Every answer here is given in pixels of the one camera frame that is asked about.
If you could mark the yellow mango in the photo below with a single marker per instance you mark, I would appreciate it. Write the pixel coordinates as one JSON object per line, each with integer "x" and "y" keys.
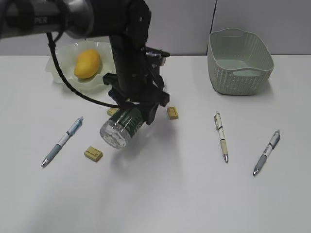
{"x": 87, "y": 64}

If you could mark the yellow eraser upper left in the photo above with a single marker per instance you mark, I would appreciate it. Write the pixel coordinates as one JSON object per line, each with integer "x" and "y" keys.
{"x": 111, "y": 111}

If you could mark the beige white pen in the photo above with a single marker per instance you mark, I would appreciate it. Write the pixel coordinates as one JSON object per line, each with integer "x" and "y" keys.
{"x": 220, "y": 130}

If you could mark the pale green woven basket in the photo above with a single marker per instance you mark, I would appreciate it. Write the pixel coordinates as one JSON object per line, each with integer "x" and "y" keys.
{"x": 239, "y": 62}

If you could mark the blue grey pen left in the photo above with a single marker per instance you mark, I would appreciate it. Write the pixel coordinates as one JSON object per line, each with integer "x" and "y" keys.
{"x": 59, "y": 145}

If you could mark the black mesh pen holder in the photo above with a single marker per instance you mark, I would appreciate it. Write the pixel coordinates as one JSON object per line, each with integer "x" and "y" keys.
{"x": 156, "y": 58}

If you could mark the clear water bottle green label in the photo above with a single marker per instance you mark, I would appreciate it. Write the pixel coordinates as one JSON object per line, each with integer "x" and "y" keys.
{"x": 121, "y": 127}

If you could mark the yellow eraser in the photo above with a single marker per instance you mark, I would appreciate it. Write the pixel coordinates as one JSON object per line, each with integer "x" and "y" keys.
{"x": 93, "y": 154}
{"x": 111, "y": 111}
{"x": 172, "y": 113}

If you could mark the yellow eraser upper right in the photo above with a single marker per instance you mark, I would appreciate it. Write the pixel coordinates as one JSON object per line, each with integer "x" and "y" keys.
{"x": 172, "y": 113}

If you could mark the yellow eraser lower left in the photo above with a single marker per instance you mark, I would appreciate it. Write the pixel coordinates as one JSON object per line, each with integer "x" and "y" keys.
{"x": 93, "y": 154}

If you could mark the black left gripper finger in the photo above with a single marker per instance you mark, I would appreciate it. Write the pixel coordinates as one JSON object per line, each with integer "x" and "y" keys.
{"x": 126, "y": 103}
{"x": 148, "y": 112}

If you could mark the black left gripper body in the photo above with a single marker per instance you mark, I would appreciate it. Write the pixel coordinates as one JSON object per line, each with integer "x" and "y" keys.
{"x": 135, "y": 78}

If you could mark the pale green wavy plate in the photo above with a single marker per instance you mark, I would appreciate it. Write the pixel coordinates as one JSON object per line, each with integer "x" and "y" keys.
{"x": 66, "y": 57}

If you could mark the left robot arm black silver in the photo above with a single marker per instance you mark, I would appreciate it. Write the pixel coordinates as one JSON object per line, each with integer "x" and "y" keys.
{"x": 76, "y": 18}

